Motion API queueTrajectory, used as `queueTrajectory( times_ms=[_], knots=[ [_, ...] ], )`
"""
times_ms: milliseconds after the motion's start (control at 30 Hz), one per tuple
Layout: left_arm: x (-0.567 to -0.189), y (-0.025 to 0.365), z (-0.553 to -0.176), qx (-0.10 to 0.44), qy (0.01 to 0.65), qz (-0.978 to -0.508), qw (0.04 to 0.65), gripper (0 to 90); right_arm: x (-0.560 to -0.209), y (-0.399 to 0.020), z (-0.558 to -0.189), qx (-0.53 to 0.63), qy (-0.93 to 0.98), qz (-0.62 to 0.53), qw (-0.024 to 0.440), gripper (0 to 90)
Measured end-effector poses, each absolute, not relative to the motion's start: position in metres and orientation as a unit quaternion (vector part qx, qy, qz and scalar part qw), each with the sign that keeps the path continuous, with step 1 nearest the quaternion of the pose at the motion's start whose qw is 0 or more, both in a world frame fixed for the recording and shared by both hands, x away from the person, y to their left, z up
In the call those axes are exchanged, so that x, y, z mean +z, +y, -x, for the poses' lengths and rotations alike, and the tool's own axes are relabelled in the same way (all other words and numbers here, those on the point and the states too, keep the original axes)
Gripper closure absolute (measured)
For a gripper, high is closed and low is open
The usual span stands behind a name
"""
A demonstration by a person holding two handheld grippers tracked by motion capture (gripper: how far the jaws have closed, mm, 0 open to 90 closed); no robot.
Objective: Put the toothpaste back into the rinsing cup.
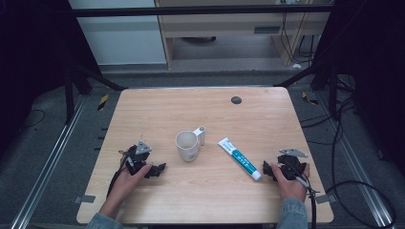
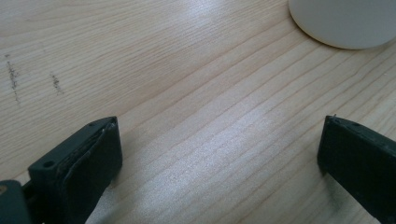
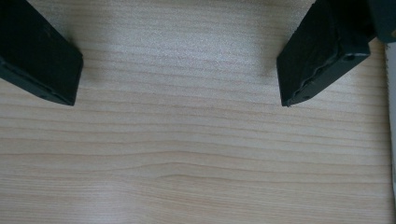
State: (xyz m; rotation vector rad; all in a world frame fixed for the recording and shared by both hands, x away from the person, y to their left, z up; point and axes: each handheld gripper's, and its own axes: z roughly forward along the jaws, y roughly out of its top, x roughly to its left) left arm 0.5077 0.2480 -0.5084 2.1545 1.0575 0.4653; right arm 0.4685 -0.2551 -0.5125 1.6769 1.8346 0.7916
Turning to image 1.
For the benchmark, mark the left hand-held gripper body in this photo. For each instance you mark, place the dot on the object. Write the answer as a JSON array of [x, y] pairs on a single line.
[[137, 158]]

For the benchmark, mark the white cabinet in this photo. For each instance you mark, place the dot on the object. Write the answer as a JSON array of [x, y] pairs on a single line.
[[121, 38]]

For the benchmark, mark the person's right hand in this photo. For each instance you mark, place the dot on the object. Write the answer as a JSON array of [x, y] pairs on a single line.
[[291, 189]]

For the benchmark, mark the metal floor rail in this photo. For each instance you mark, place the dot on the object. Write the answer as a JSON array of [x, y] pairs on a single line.
[[353, 165], [47, 165]]

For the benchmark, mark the grey table bracket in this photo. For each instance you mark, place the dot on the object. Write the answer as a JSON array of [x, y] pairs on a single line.
[[325, 198], [84, 199]]

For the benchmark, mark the yellow and black tape strip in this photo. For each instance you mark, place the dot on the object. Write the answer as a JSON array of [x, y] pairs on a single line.
[[309, 99], [102, 102]]

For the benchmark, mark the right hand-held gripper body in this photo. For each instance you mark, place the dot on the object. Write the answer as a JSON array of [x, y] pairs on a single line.
[[290, 165]]

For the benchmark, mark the person's left hand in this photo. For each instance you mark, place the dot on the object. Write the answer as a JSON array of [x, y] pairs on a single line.
[[125, 184]]

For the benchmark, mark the black frame crossbar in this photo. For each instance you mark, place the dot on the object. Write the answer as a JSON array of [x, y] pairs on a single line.
[[191, 11]]

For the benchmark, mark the wooden desk with drawer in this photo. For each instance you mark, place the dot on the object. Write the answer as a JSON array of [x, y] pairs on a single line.
[[223, 27]]

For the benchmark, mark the black frame strut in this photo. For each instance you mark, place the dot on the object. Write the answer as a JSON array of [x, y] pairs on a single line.
[[95, 76], [305, 74]]

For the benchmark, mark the white and teal toothpaste tube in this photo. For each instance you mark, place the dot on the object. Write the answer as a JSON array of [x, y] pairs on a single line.
[[240, 158]]

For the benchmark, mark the grey table grommet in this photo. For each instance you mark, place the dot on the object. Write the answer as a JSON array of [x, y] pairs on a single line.
[[236, 100]]

